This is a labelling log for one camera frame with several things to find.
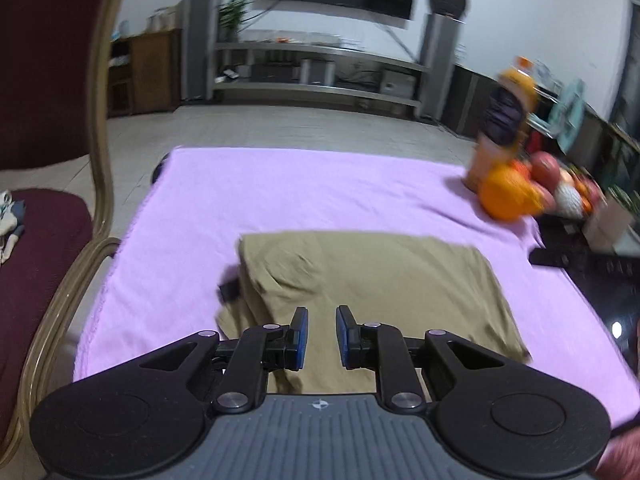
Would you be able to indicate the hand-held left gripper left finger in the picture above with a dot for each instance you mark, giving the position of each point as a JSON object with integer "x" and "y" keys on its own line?
{"x": 300, "y": 339}

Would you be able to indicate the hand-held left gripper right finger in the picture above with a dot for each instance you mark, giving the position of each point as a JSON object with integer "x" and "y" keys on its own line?
{"x": 344, "y": 339}

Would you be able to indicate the khaki pants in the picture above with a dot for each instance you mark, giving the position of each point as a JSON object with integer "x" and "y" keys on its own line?
{"x": 380, "y": 280}

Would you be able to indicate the orange fruit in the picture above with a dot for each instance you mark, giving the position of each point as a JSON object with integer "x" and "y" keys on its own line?
{"x": 507, "y": 192}

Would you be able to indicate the black remote control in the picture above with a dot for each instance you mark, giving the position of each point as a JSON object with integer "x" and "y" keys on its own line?
{"x": 550, "y": 257}

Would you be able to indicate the fruit in white foam net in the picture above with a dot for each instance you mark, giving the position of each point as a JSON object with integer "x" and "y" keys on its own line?
{"x": 567, "y": 200}

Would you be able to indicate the red apple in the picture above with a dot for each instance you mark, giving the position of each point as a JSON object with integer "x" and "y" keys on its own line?
{"x": 546, "y": 167}

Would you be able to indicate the orange juice bottle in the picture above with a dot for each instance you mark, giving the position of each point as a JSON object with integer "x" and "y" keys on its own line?
{"x": 507, "y": 110}

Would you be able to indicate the cardboard box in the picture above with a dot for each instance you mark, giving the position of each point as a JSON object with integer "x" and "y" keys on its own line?
{"x": 607, "y": 225}

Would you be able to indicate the grey television stand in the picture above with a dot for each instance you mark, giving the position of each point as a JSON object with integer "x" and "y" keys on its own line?
{"x": 320, "y": 51}

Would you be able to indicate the tall grey speaker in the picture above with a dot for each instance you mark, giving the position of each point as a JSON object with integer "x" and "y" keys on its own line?
{"x": 440, "y": 55}
{"x": 200, "y": 42}

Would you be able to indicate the wooden cabinet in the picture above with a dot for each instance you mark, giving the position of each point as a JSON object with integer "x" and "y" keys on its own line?
{"x": 150, "y": 72}

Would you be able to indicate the pale cloth on chair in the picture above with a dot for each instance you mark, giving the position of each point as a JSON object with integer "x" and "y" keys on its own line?
{"x": 9, "y": 222}

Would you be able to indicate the light blue fan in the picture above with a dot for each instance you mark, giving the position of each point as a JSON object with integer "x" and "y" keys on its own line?
{"x": 567, "y": 110}

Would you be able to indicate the green potted plant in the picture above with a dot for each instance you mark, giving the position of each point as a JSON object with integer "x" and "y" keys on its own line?
{"x": 234, "y": 15}

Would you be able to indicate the maroon chair with gold frame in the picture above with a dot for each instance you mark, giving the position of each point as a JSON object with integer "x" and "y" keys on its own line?
{"x": 40, "y": 60}

